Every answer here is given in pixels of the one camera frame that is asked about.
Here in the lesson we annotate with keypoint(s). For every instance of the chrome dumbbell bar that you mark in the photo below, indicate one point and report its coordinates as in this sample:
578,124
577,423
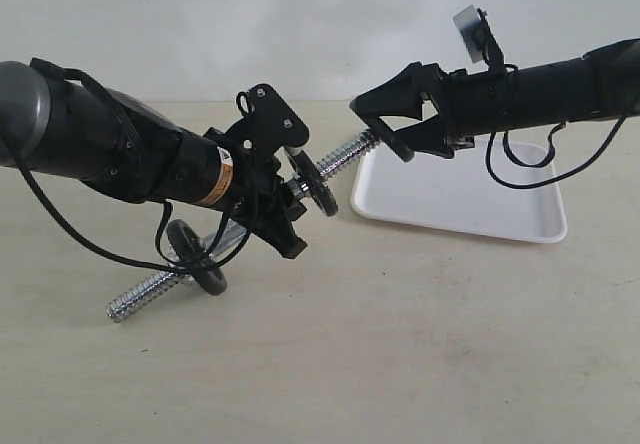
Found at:
146,291

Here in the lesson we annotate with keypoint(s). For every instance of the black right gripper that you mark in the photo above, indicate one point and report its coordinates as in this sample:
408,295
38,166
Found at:
467,105

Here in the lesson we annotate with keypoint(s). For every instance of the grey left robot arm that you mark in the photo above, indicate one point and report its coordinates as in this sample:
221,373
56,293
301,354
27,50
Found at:
63,122

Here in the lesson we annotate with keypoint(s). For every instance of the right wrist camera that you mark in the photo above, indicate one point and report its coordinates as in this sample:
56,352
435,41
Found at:
480,43

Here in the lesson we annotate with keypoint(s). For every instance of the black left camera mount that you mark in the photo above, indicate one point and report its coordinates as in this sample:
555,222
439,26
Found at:
267,120

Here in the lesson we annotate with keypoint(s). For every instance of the black weight plate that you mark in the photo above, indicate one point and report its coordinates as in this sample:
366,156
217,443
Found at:
387,136
190,252
308,182

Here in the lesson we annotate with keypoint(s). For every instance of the white plastic tray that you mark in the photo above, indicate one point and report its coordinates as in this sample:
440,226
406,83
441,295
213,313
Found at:
459,194

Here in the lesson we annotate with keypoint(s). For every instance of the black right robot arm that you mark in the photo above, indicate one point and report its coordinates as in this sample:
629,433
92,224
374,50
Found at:
424,109

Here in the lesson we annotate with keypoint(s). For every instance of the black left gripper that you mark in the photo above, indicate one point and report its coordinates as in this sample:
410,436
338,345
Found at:
247,184

